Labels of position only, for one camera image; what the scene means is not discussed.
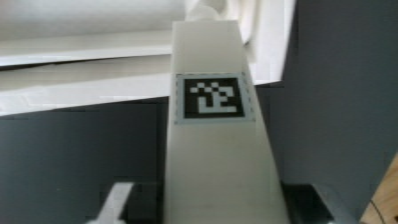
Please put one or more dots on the white U-shaped obstacle fence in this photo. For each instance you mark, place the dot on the white U-shaped obstacle fence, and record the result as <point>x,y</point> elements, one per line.
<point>88,83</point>

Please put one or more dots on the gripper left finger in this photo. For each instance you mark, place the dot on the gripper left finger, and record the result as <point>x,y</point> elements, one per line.
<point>130,204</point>

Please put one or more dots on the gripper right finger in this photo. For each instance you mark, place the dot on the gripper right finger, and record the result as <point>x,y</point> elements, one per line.
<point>315,206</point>

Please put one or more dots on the white desk tabletop tray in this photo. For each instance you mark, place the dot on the white desk tabletop tray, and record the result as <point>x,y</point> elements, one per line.
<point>74,30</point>

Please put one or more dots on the white desk leg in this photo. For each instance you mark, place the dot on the white desk leg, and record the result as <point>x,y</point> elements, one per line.
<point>221,185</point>

